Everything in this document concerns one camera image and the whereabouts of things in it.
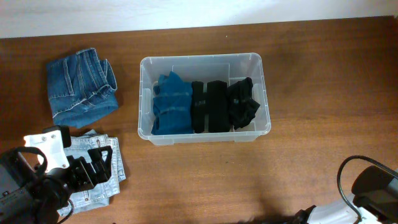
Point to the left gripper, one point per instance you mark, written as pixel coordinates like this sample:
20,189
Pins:
102,167

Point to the light blue jeans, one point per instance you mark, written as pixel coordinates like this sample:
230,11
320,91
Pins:
101,194

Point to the dark blue jeans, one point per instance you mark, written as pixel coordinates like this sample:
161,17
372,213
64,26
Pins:
81,89

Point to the teal shirt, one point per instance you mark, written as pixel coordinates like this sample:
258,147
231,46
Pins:
172,106

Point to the black garment with print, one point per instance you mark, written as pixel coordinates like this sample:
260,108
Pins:
209,109

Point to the dark green garment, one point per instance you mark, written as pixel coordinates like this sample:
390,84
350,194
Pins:
242,107

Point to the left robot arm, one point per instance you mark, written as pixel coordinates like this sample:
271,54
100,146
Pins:
32,196

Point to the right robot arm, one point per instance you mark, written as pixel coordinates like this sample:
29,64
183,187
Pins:
374,194

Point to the clear plastic storage bin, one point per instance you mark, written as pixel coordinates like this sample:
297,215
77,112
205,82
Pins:
229,68

